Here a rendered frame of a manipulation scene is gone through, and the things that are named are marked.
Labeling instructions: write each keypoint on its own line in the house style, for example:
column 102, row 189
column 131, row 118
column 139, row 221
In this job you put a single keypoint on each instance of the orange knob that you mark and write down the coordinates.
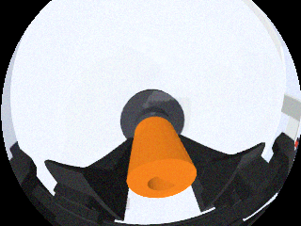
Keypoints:
column 159, row 166

